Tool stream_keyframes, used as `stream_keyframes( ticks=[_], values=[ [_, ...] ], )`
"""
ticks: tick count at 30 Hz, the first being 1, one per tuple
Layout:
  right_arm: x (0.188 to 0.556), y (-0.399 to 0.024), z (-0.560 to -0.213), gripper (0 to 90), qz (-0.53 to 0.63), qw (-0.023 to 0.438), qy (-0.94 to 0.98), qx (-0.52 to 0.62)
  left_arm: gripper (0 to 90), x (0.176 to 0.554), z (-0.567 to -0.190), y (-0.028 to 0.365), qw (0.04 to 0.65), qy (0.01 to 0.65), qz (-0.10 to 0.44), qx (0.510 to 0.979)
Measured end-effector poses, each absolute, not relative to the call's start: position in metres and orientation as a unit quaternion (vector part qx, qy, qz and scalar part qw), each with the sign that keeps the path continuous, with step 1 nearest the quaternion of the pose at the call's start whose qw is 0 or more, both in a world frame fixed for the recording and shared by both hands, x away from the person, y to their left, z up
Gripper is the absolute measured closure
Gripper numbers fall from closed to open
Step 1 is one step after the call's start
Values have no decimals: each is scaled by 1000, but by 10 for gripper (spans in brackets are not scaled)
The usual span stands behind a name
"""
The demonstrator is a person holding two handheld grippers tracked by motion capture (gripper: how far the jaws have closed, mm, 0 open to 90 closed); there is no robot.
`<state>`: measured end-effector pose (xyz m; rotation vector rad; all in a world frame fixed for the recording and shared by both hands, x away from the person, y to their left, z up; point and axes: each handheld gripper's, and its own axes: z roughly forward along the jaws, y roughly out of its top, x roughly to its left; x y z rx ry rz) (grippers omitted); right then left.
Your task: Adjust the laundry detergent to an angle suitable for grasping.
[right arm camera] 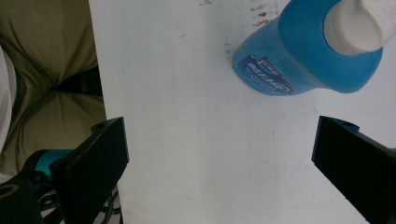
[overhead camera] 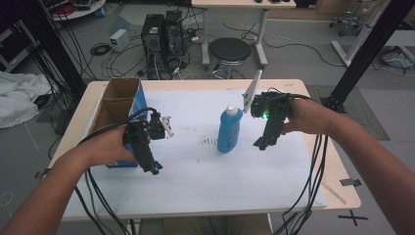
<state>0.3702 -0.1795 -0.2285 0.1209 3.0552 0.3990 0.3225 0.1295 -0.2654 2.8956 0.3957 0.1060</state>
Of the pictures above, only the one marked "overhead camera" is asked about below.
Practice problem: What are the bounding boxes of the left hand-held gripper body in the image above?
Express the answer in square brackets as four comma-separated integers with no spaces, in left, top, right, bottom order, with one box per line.
[122,109,174,154]

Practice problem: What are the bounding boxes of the white cloth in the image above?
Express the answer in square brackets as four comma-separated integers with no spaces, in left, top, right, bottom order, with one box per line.
[0,70,52,129]

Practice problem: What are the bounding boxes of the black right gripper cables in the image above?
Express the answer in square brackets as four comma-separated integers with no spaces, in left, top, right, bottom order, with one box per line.
[267,87,329,235]

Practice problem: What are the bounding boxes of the small white device box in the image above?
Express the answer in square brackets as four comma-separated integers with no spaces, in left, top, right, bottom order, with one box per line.
[109,28,131,53]

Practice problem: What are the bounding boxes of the blue bottle with white cap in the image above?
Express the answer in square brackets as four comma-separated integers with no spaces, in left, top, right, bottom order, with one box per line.
[216,105,245,155]

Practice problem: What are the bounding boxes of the black metal frame post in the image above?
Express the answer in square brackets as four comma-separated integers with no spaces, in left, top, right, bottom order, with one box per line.
[319,0,415,115]
[18,0,88,101]

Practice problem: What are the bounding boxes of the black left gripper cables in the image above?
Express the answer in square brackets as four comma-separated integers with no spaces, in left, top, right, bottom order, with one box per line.
[73,107,161,235]

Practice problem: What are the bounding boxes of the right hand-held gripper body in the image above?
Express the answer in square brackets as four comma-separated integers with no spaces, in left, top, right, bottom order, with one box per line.
[243,69,294,127]

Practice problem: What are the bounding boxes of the white-legged wooden desk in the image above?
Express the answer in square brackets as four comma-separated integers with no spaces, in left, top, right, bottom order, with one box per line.
[191,0,298,70]

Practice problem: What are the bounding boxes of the black computer tower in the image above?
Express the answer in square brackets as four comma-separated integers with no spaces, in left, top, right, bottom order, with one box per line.
[140,13,166,81]
[161,10,188,68]

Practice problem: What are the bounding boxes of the grey floor mat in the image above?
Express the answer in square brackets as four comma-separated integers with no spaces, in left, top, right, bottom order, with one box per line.
[305,84,392,142]

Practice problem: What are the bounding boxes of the person's legs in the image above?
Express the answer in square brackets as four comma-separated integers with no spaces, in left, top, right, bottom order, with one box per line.
[161,213,274,235]

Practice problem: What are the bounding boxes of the round white table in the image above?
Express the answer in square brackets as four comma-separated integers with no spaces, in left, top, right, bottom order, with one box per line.
[48,0,108,23]

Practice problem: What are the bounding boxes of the black round stool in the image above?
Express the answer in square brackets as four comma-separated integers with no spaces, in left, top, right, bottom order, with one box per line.
[207,36,254,80]

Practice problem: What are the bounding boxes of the coiled black cable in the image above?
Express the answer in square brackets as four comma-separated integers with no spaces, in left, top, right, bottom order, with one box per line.
[89,42,113,57]

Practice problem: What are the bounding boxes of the person's left hand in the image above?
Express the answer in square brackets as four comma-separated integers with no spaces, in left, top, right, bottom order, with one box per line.
[82,123,137,168]

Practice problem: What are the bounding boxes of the white metal stand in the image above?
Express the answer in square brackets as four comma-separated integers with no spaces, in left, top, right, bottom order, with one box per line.
[330,0,393,69]

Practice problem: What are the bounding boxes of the thin wooden stick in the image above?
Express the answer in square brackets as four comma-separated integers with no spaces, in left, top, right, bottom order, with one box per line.
[321,181,347,206]

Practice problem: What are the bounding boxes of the blue cardboard box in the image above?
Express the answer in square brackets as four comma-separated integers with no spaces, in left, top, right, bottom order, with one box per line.
[85,76,150,169]

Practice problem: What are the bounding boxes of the pale blue bag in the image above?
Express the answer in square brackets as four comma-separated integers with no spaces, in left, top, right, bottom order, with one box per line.
[380,45,415,71]

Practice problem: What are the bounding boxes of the office chair wheel base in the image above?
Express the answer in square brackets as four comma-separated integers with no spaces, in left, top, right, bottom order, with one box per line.
[328,10,365,38]

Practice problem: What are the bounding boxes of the person's right hand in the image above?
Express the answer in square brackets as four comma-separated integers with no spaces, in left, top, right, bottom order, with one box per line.
[282,97,331,136]

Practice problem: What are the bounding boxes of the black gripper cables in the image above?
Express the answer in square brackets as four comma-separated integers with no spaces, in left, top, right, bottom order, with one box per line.
[267,87,329,235]
[73,107,161,235]

